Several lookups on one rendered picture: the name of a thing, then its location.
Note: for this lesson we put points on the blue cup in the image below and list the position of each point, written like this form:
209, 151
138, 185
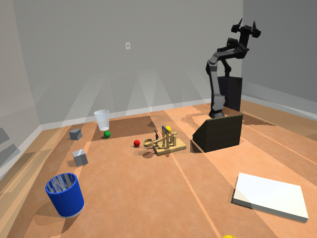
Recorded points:
65, 194

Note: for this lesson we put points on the green ball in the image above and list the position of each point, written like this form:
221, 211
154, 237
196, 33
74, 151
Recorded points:
107, 134

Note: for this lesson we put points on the white paper cup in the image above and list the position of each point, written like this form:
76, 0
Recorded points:
102, 118

